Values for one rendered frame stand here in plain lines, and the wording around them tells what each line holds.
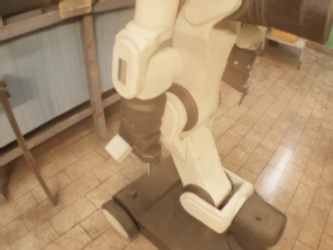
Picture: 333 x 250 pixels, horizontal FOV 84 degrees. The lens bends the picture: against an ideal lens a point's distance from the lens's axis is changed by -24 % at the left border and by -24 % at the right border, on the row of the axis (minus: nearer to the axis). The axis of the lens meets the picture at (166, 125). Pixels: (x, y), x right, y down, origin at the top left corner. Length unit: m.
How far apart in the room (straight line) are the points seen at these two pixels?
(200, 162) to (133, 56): 0.47
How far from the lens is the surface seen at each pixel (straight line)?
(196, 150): 0.71
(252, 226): 0.76
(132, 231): 0.93
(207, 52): 0.51
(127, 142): 0.50
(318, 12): 0.42
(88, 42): 1.20
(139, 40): 0.34
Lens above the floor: 0.97
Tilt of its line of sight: 37 degrees down
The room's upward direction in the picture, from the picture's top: 1 degrees clockwise
